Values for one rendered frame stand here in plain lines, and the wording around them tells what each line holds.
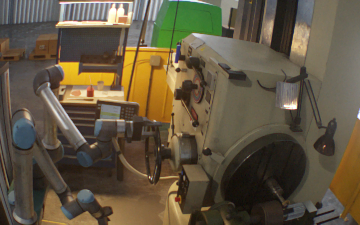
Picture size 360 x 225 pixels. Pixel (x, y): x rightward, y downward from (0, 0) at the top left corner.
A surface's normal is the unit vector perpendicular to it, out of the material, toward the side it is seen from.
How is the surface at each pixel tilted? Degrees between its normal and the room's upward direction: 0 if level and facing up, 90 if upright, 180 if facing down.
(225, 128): 90
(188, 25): 84
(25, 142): 83
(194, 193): 90
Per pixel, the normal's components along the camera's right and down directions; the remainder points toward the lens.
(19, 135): 0.57, 0.32
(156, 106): 0.24, 0.46
